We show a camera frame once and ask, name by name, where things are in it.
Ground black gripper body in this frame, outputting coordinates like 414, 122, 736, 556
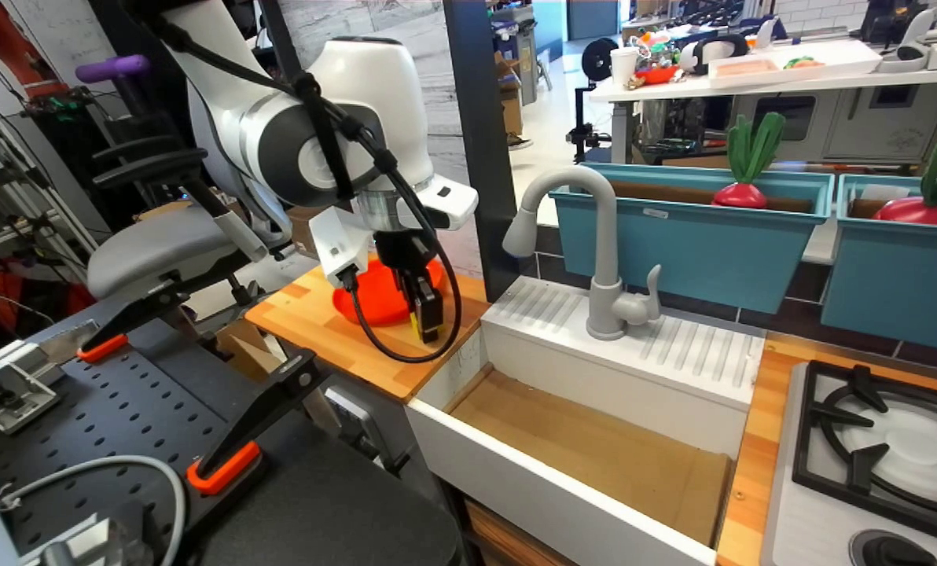
369, 223, 449, 292

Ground orange plate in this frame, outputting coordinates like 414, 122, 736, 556
329, 255, 461, 330

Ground wooden countertop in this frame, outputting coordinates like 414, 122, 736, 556
242, 260, 937, 566

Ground grey toy faucet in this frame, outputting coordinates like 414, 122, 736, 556
501, 165, 665, 345

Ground orange black bar clamp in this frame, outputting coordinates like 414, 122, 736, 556
183, 349, 329, 503
73, 279, 194, 369

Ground white toy sink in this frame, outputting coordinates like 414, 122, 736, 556
402, 271, 771, 566

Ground grey office chair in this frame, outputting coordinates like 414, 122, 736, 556
82, 133, 256, 306

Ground teal planter box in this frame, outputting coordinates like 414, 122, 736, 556
546, 160, 839, 319
818, 169, 937, 360

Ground white cup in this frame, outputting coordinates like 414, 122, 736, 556
608, 43, 643, 94

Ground red toy radish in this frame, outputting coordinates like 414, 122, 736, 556
708, 108, 791, 212
870, 140, 937, 230

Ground black pegboard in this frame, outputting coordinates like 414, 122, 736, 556
0, 315, 461, 566

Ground white background table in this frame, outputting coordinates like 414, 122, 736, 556
590, 37, 937, 167

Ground toy stove with black grates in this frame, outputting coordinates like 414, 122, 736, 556
762, 356, 937, 566

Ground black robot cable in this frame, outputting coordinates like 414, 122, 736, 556
150, 13, 467, 369

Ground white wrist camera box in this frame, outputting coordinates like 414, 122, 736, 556
305, 204, 376, 289

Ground black vertical post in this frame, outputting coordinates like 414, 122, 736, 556
444, 0, 521, 306

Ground grey cable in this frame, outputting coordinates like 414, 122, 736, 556
0, 449, 191, 566

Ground purple cylinder handle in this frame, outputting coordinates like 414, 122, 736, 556
73, 51, 158, 87

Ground grey metal bracket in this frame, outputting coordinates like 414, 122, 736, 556
0, 360, 62, 442

